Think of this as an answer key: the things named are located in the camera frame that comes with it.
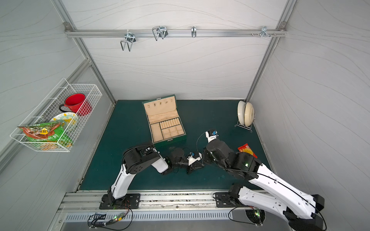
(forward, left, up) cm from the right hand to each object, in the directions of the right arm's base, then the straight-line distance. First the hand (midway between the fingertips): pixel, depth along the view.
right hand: (204, 148), depth 69 cm
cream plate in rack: (+29, -30, -8) cm, 43 cm away
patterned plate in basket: (+6, +66, +11) cm, 67 cm away
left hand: (-2, -1, -21) cm, 21 cm away
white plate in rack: (+31, -25, -8) cm, 41 cm away
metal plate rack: (+27, -34, -21) cm, 48 cm away
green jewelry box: (+24, +25, -17) cm, 39 cm away
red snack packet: (+12, -29, -22) cm, 38 cm away
